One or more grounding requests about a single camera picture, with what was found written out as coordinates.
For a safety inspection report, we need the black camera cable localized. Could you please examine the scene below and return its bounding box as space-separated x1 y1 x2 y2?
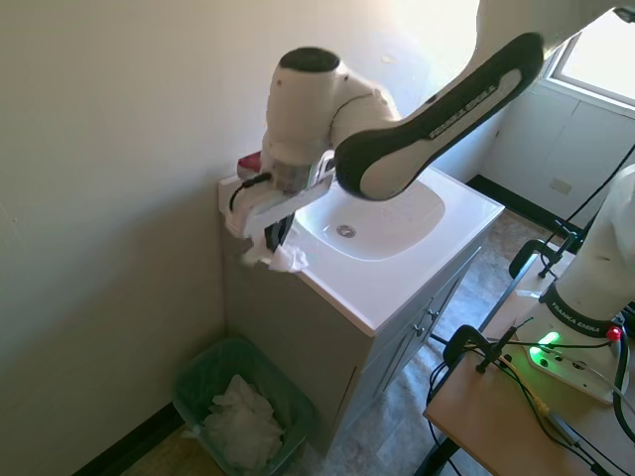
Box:
227 172 273 215

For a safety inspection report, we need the red black wrist camera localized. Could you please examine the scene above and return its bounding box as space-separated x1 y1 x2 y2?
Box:
236 152 265 180

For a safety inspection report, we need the green trash bin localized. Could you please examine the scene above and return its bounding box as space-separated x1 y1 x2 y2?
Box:
172 334 318 476

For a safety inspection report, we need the white tissue pile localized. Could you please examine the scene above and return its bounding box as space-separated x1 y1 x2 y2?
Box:
201 374 287 472

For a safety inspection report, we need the black C-clamp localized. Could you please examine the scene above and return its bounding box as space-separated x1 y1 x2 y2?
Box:
442 324 535 375
508 230 587 280

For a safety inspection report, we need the grey cable adapter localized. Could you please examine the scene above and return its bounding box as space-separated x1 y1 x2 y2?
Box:
544 413 587 448

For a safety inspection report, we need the light wooden table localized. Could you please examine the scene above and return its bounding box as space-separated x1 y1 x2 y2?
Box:
423 247 635 476

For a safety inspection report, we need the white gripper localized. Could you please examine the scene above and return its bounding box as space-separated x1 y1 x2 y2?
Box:
224 178 333 251

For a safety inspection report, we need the grey vanity cabinet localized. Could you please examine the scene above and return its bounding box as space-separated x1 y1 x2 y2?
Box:
221 232 485 457

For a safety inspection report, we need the yellow cable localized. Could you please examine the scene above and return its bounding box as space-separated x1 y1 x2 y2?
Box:
497 353 553 418

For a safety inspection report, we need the white vanity sink top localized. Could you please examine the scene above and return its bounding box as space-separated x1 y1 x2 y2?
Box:
217 166 506 339

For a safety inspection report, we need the black baseboard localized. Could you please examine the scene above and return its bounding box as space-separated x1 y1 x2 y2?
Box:
465 174 587 235
68 399 187 476

